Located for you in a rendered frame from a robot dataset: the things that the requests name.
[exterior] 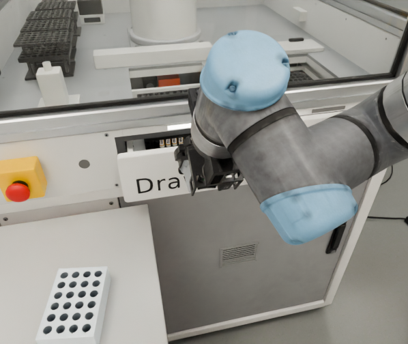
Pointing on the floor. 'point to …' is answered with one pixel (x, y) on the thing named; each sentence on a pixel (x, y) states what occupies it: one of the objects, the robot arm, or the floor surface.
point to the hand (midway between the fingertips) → (198, 166)
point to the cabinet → (218, 253)
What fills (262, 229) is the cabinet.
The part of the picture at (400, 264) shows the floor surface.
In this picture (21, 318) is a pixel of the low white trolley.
